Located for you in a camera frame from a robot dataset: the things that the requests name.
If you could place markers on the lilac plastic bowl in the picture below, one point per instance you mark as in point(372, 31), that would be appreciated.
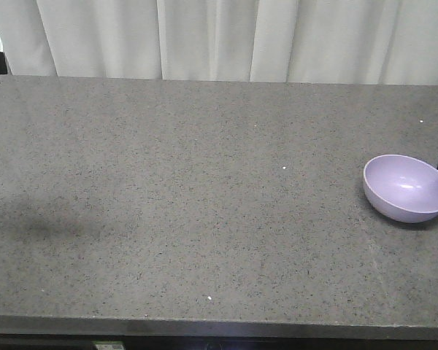
point(401, 188)

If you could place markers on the white curtain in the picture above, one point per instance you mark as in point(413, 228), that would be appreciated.
point(367, 42)

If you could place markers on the green energy label sticker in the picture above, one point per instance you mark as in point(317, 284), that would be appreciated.
point(108, 345)

